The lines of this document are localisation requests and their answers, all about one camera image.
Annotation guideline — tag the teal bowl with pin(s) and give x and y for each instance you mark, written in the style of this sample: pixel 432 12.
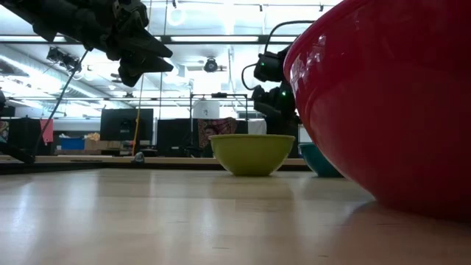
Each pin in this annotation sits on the teal bowl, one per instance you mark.
pixel 318 162

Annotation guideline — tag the black ceiling camera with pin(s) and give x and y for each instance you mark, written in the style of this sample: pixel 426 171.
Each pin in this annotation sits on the black ceiling camera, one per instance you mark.
pixel 210 65

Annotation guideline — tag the black slanted support rod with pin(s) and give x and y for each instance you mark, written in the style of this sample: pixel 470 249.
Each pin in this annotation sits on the black slanted support rod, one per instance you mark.
pixel 59 103

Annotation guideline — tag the red patterned cloth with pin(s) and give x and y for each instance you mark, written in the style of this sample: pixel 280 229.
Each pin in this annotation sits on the red patterned cloth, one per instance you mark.
pixel 221 127

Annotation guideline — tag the brown cardboard box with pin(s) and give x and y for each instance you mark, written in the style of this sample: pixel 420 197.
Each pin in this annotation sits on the brown cardboard box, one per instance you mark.
pixel 103 144

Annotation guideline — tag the yellow-green bowl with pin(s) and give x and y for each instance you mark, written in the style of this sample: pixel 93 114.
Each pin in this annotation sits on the yellow-green bowl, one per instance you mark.
pixel 252 154

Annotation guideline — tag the black metal frame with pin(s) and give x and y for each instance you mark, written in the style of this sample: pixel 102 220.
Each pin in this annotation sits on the black metal frame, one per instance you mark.
pixel 219 95

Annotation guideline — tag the small grey object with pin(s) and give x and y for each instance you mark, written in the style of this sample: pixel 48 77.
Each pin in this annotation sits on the small grey object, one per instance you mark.
pixel 139 158

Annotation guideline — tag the black computer monitor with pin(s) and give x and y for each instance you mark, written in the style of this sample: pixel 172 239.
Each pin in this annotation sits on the black computer monitor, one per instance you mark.
pixel 173 136
pixel 127 125

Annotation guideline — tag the large red bowl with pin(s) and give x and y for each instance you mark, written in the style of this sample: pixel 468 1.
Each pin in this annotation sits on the large red bowl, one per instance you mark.
pixel 386 110

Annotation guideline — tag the white cylindrical container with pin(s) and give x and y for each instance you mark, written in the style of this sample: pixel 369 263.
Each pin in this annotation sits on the white cylindrical container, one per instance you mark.
pixel 206 109

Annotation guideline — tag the yellow pole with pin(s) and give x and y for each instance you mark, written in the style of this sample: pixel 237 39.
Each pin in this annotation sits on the yellow pole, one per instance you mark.
pixel 137 114

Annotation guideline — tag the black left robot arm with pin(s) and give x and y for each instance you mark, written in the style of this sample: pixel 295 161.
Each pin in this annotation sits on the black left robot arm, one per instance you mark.
pixel 48 14

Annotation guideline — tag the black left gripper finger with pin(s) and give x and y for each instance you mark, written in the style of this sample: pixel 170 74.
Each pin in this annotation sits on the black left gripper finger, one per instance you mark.
pixel 141 68
pixel 151 46

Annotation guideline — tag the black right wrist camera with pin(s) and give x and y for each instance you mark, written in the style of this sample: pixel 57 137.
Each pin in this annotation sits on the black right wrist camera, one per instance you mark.
pixel 270 66

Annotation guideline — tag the blue storage bin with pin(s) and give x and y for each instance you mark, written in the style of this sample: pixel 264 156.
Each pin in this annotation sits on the blue storage bin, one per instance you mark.
pixel 72 143

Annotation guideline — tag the person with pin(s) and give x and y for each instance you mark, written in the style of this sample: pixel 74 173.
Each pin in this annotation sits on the person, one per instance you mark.
pixel 209 131

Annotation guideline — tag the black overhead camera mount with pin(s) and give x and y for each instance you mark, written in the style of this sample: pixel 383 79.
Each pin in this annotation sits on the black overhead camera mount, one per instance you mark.
pixel 62 59

